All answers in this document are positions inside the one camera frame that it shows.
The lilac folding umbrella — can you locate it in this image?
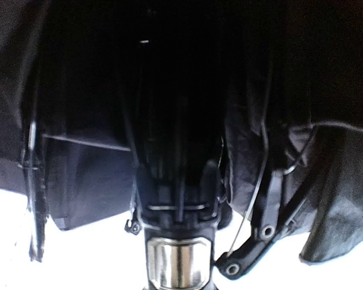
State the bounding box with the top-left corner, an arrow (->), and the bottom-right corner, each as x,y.
0,1 -> 363,289

